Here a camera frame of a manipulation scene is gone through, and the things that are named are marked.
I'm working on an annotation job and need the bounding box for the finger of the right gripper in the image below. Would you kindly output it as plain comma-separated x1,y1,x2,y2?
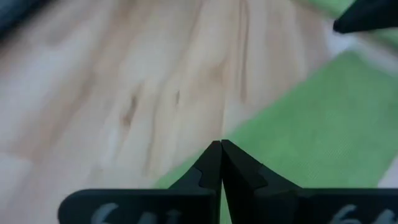
332,0,398,35

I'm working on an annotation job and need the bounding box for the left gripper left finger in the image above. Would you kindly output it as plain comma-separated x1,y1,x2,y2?
167,140,223,224

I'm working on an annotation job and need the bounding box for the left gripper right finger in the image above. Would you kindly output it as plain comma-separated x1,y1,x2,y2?
220,139,303,224

